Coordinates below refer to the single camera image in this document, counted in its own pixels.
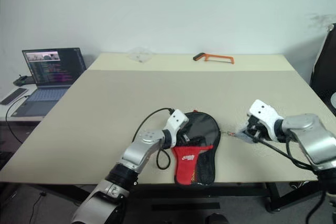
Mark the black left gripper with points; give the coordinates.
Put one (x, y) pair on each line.
(182, 136)

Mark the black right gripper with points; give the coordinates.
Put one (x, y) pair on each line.
(256, 127)

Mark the black and red paddle case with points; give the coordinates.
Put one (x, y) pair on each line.
(187, 163)

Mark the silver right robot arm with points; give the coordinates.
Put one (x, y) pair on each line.
(312, 134)

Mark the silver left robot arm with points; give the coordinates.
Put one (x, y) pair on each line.
(141, 148)

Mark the orange and black hacksaw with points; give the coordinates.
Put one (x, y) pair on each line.
(220, 57)

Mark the dark rounded shape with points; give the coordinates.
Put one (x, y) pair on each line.
(216, 219)

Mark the clear plastic bag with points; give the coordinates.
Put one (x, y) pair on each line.
(140, 54)

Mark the black chair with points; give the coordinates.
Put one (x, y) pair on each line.
(325, 72)

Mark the open laptop computer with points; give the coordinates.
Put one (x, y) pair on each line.
(52, 69)

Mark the black flat handheld device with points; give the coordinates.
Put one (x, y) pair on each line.
(14, 96)

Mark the white side desk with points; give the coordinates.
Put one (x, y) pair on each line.
(5, 111)

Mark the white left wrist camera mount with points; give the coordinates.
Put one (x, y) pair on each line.
(177, 120)

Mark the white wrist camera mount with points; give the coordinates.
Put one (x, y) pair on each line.
(265, 115)
(177, 120)

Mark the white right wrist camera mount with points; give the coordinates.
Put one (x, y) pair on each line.
(265, 115)

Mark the black metal table frame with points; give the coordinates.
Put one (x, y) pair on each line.
(273, 197)

